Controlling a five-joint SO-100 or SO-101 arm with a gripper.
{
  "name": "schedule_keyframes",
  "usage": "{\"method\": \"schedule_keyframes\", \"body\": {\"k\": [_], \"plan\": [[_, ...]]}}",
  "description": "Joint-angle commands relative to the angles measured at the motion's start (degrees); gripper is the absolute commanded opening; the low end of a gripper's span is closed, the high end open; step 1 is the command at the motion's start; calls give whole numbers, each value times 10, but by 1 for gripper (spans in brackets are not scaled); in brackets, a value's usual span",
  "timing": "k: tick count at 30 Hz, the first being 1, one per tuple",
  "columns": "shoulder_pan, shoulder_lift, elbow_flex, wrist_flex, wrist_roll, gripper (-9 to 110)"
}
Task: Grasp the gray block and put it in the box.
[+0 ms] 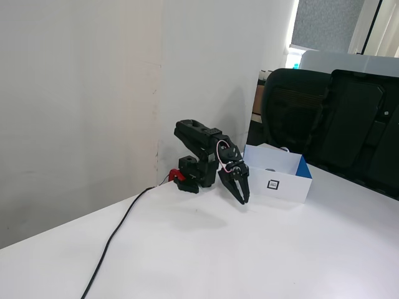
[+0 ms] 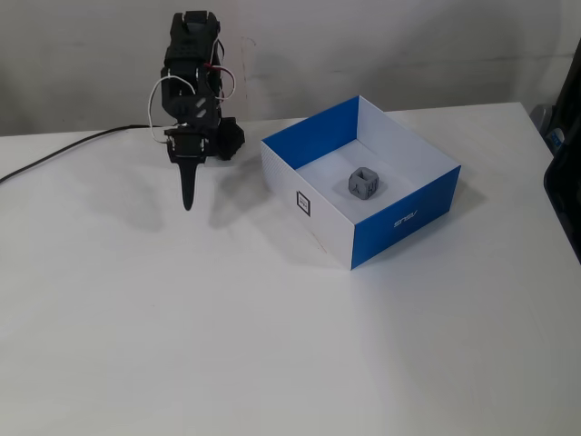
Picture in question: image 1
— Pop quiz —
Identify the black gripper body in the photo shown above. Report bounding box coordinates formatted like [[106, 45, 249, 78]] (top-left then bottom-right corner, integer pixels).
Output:
[[214, 136, 250, 183]]

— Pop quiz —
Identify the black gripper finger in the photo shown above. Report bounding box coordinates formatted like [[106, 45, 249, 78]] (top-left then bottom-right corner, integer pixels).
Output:
[[233, 174, 251, 203], [217, 170, 246, 206]]

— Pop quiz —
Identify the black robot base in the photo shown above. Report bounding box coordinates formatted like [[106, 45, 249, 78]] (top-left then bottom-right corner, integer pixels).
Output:
[[178, 154, 218, 189]]

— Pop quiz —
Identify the blue and white cardboard box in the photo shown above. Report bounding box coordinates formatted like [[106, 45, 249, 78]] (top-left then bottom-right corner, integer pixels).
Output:
[[241, 143, 314, 204]]

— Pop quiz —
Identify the black clamp block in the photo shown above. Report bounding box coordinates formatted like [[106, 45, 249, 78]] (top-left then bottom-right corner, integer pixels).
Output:
[[175, 176, 200, 194]]

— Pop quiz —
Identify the red table clamp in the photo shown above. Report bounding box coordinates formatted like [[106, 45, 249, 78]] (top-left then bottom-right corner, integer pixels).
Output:
[[168, 168, 188, 184]]

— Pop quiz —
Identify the black mesh office chair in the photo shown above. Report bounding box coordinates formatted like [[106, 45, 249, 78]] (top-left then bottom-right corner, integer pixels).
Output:
[[261, 67, 331, 163]]

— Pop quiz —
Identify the white red servo cable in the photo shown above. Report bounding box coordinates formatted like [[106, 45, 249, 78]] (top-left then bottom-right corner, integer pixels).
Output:
[[216, 140, 232, 174]]

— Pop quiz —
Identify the black power cable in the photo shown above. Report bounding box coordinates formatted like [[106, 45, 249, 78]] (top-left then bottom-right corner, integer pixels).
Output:
[[80, 185, 158, 299]]

